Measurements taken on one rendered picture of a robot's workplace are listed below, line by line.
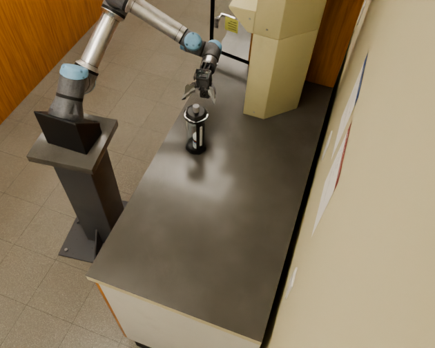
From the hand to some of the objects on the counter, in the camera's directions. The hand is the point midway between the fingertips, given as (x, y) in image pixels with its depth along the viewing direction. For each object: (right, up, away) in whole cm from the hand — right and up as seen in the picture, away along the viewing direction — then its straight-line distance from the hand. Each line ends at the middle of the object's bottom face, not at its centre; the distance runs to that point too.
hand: (197, 103), depth 182 cm
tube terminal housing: (+39, +8, +33) cm, 52 cm away
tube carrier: (-1, -18, +11) cm, 21 cm away
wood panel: (+49, +24, +45) cm, 71 cm away
